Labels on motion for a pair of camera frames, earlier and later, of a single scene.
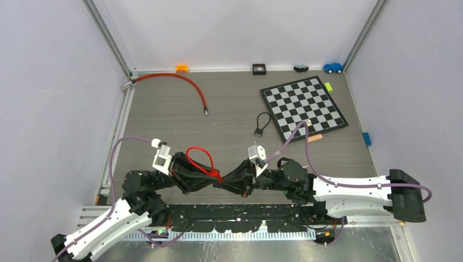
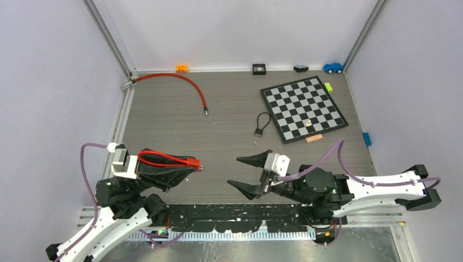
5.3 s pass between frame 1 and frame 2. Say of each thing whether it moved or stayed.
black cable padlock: stayed
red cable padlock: moved
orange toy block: stayed
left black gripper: moved
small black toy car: stayed
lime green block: stayed
